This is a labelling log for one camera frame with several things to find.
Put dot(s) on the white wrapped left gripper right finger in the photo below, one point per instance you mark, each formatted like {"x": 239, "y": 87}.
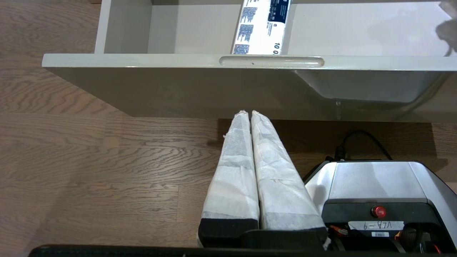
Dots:
{"x": 282, "y": 185}

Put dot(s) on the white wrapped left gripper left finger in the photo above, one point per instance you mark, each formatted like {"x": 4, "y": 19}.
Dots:
{"x": 234, "y": 178}

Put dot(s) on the glossy white cabinet drawer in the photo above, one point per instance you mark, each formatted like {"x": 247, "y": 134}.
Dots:
{"x": 178, "y": 89}

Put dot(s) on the green brown snack bag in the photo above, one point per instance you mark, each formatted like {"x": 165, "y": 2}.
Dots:
{"x": 448, "y": 32}

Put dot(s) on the silver and black robot base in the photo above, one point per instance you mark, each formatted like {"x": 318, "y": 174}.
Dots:
{"x": 378, "y": 182}

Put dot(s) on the red emergency stop button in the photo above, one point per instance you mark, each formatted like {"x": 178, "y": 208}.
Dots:
{"x": 379, "y": 211}

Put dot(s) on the white handwritten label strip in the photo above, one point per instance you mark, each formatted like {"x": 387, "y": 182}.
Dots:
{"x": 376, "y": 225}

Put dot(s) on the small white barcode sticker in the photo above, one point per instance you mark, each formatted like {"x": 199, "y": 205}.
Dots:
{"x": 380, "y": 234}

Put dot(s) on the white blue tissue pack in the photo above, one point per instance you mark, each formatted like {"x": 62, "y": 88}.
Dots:
{"x": 262, "y": 28}

